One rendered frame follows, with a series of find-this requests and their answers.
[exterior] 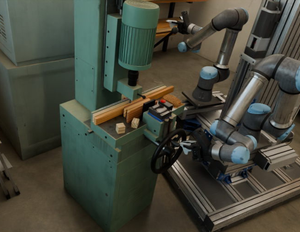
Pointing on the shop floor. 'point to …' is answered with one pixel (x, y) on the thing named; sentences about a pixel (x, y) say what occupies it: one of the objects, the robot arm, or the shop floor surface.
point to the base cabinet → (106, 179)
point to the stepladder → (3, 163)
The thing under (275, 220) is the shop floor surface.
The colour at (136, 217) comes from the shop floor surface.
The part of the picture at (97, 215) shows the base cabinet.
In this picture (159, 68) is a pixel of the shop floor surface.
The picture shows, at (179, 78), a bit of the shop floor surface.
